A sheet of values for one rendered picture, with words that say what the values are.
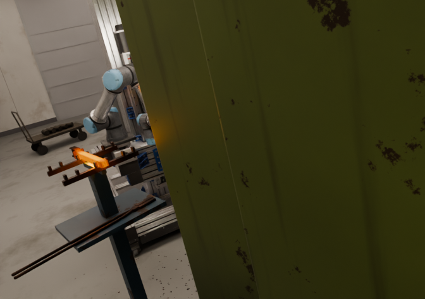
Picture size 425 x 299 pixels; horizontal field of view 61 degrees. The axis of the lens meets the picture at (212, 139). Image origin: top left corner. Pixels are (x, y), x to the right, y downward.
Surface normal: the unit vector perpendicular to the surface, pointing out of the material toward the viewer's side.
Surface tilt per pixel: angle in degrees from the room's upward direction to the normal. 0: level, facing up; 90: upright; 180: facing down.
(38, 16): 90
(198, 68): 90
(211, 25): 90
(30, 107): 90
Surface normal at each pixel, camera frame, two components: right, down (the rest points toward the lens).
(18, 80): 0.40, 0.18
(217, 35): -0.67, 0.36
